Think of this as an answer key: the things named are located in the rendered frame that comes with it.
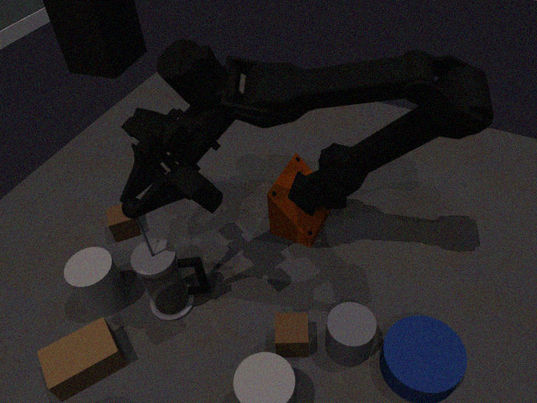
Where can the french press coffee maker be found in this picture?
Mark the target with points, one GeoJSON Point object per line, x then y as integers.
{"type": "Point", "coordinates": [159, 270]}

